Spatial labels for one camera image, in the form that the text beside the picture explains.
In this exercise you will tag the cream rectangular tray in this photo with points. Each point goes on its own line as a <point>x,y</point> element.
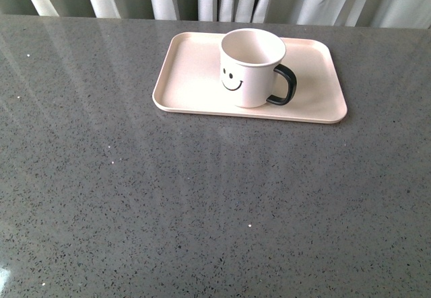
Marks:
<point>189,82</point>

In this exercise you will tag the white smiley mug black handle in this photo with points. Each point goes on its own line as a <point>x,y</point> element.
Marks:
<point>251,70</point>

